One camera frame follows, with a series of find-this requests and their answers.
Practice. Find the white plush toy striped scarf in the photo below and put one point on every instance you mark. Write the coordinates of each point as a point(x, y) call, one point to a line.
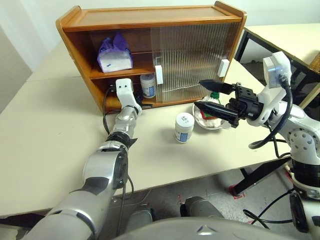
point(210, 122)

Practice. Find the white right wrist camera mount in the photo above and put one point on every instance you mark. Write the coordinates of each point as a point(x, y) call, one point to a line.
point(276, 65)

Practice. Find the wicker basket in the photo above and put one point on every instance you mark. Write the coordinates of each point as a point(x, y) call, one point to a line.
point(315, 62)

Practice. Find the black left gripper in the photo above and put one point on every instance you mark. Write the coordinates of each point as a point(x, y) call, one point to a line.
point(139, 98)

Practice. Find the silver robot torso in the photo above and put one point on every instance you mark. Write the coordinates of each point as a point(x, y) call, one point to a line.
point(200, 233)

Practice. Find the purple tissue pack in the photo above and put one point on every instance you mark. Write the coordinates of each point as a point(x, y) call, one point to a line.
point(115, 60)

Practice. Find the ribbed clear sliding door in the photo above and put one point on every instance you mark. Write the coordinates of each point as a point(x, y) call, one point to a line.
point(232, 45)
point(180, 82)

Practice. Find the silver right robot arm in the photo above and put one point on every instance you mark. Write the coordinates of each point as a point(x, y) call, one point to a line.
point(300, 140)

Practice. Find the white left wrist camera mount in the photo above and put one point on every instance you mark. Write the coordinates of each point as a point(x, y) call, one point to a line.
point(123, 90)

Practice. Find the wooden shelf unit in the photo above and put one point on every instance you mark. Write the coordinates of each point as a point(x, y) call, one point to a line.
point(150, 15)

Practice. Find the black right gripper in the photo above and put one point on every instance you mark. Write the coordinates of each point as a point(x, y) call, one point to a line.
point(246, 102)

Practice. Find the white jar blue label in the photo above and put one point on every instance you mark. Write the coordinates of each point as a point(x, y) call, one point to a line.
point(183, 130)
point(148, 87)

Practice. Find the red floor tape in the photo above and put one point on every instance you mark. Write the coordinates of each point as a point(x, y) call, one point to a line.
point(237, 197)

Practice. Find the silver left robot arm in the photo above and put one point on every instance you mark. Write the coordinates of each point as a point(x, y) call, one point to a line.
point(100, 160)

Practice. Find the grey rounded shape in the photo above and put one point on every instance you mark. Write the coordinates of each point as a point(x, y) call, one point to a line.
point(141, 215)
point(200, 207)

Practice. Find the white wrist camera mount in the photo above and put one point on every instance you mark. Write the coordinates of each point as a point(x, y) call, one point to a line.
point(123, 90)
point(276, 65)

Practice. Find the black table leg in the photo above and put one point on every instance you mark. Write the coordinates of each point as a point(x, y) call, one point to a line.
point(260, 172)

